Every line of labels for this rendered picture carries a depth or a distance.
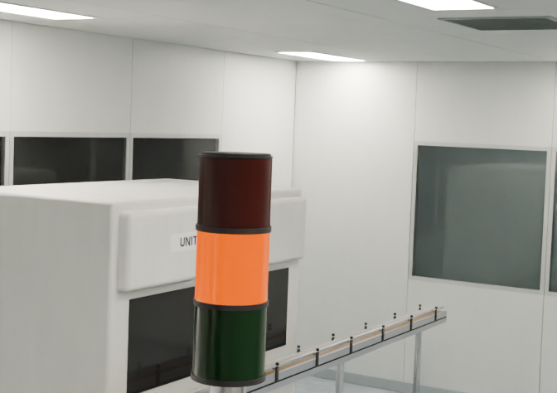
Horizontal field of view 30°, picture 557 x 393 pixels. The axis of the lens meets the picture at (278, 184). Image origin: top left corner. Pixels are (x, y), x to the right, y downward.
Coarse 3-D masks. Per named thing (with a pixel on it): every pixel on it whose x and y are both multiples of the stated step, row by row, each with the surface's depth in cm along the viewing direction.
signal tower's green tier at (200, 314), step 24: (216, 312) 68; (240, 312) 68; (264, 312) 69; (216, 336) 68; (240, 336) 68; (264, 336) 69; (192, 360) 70; (216, 360) 68; (240, 360) 68; (264, 360) 70
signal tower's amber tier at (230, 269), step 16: (208, 240) 68; (224, 240) 67; (240, 240) 67; (256, 240) 68; (208, 256) 68; (224, 256) 67; (240, 256) 67; (256, 256) 68; (208, 272) 68; (224, 272) 67; (240, 272) 67; (256, 272) 68; (208, 288) 68; (224, 288) 67; (240, 288) 67; (256, 288) 68; (224, 304) 67; (240, 304) 68
